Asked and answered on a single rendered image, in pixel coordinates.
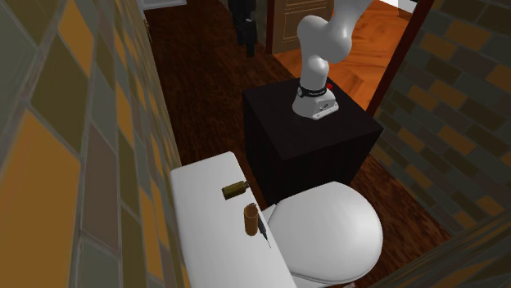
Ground black pen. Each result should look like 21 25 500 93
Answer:
257 214 273 249

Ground brown lying bottle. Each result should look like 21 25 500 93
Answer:
221 180 251 200

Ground black standing object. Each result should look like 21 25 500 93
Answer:
228 0 257 57

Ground brown wooden door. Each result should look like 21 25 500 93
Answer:
271 0 336 55

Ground black robot stand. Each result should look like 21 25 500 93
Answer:
242 77 385 208

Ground brown cylinder cup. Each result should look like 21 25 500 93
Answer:
243 202 260 237

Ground white toilet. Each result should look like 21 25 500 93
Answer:
170 151 384 288

